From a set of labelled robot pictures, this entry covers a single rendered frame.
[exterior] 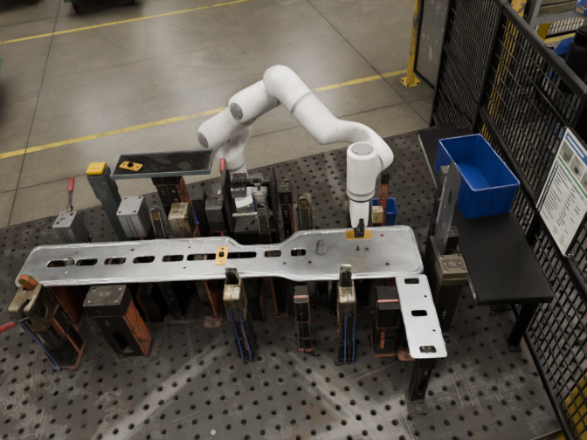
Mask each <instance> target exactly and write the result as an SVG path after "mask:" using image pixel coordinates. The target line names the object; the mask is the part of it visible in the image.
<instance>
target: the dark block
mask: <svg viewBox="0 0 587 440"><path fill-rule="evenodd" d="M278 195H279V202H280V206H281V214H282V221H283V228H284V235H285V240H286V239H287V238H288V237H290V236H291V235H292V234H294V233H295V232H296V230H295V221H294V192H293V182H292V180H279V185H278ZM291 255H292V256H299V254H298V250H292V251H291Z"/></svg>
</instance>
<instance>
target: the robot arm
mask: <svg viewBox="0 0 587 440"><path fill-rule="evenodd" d="M281 104H282V105H283V106H284V107H285V108H286V109H287V110H288V111H289V113H290V114H291V115H292V116H293V117H294V118H295V119H296V120H297V121H298V122H299V123H300V124H301V125H302V126H303V127H304V128H305V129H306V131H307V132H308V133H309V134H310V135H311V136H312V137H313V138H314V139H315V140H316V141H317V142H318V143H320V144H321V145H328V144H331V143H336V142H347V143H351V144H352V145H350V146H349V148H348V150H347V195H348V197H349V199H350V205H349V212H350V219H351V225H352V227H353V228H354V232H355V234H354V236H355V237H364V225H365V227H367V225H368V219H369V200H370V199H371V198H372V196H373V195H374V194H375V185H376V177H377V176H378V174H379V173H380V172H382V171H383V170H384V169H386V168H387V167H389V166H390V165H391V163H392V162H393V154H392V151H391V150H390V148H389V146H388V145H387V144H386V143H385V142H384V141H383V140H382V139H381V138H380V137H379V136H378V135H377V134H376V133H375V132H374V131H373V130H372V129H370V128H369V127H366V126H364V125H363V124H360V123H357V122H353V121H347V120H338V119H337V118H336V117H335V116H334V115H333V114H332V113H330V111H329V110H328V109H327V108H326V107H325V106H324V105H323V103H322V102H321V101H320V100H319V99H318V98H317V96H316V95H315V94H314V93H313V92H312V91H311V90H310V89H309V88H308V86H307V85H306V84H305V83H304V82H303V81H302V80H301V79H300V77H299V76H298V75H297V74H296V73H295V72H294V71H293V70H291V69H290V68H288V67H286V66H284V65H275V66H272V67H270V68H269V69H267V70H266V72H265V73H264V76H263V79H262V80H261V81H259V82H257V83H255V84H253V85H251V86H248V87H247V88H245V89H243V90H241V91H240V92H238V93H236V94H234V95H233V96H232V97H231V98H230V99H229V103H228V107H227V108H226V109H225V110H224V111H223V112H221V113H219V114H217V115H215V116H214V117H212V118H210V119H209V120H207V121H205V122H204V123H203V124H202V125H201V126H200V127H199V129H198V132H197V135H198V139H199V141H200V143H201V145H203V146H204V147H205V148H214V150H216V149H218V152H217V155H216V157H217V163H218V170H219V174H220V177H221V173H220V159H221V158H222V157H224V158H225V169H228V170H229V173H230V178H231V179H232V177H233V174H235V173H247V170H246V165H245V157H244V150H245V146H246V144H247V142H248V140H249V138H250V135H251V132H252V123H253V122H254V121H255V120H256V119H257V118H258V117H259V116H260V115H262V114H264V113H267V112H268V111H270V110H272V109H274V108H275V107H277V106H279V105H281ZM252 188H253V187H247V190H246V196H245V197H240V198H235V202H236V206H237V208H241V207H245V206H246V205H248V204H250V203H252V202H253V200H252V192H251V190H252Z"/></svg>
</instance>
